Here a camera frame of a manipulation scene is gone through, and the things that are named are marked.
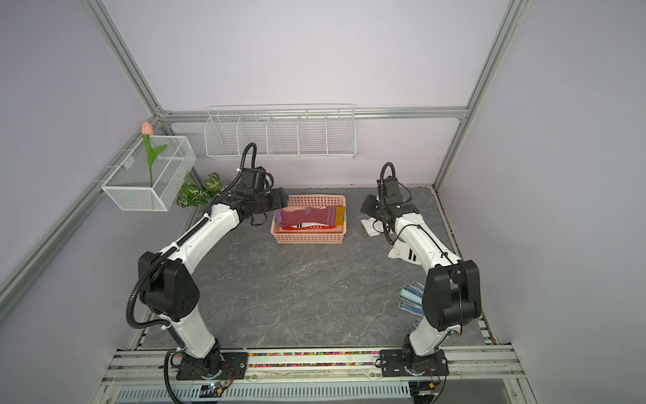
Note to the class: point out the purple striped sock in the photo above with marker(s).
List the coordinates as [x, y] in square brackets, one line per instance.
[328, 216]

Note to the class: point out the pink artificial tulip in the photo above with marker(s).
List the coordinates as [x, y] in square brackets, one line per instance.
[152, 152]

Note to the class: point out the white sock navy stripes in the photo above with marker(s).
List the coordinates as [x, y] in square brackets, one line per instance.
[402, 251]

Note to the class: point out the potted green plant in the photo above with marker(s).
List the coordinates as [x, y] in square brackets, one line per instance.
[193, 195]

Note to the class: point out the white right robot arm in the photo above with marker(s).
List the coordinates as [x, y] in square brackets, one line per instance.
[451, 296]

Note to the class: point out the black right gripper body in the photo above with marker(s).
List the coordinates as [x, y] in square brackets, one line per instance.
[376, 209]

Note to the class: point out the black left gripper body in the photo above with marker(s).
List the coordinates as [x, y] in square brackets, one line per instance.
[266, 203]

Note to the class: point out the pink plastic basket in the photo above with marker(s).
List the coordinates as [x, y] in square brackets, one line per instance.
[302, 201]

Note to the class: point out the red christmas sock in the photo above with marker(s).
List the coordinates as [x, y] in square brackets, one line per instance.
[311, 229]

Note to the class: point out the white mesh wall box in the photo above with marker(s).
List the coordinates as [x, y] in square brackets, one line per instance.
[128, 185]

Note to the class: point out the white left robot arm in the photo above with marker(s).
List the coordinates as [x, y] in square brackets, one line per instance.
[166, 293]

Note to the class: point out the plain white sock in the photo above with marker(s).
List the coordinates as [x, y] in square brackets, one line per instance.
[372, 227]

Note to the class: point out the white wire wall shelf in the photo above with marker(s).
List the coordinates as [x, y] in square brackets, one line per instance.
[282, 130]

